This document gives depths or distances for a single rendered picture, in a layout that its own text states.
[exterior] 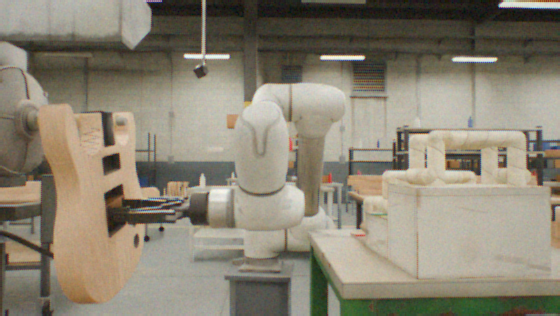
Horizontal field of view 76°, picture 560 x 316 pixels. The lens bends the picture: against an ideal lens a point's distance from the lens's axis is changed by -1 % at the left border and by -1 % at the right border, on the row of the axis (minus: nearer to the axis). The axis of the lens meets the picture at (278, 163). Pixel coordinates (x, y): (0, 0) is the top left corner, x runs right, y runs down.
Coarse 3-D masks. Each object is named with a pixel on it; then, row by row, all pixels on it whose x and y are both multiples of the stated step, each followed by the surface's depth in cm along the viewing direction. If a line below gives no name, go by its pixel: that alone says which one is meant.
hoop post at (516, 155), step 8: (520, 144) 70; (512, 152) 70; (520, 152) 70; (512, 160) 70; (520, 160) 70; (512, 168) 70; (520, 168) 70; (512, 176) 70; (520, 176) 70; (512, 184) 70; (520, 184) 70
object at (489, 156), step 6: (486, 150) 78; (492, 150) 78; (486, 156) 78; (492, 156) 78; (486, 162) 78; (492, 162) 78; (486, 168) 78; (492, 168) 78; (486, 174) 78; (486, 180) 78; (492, 180) 78
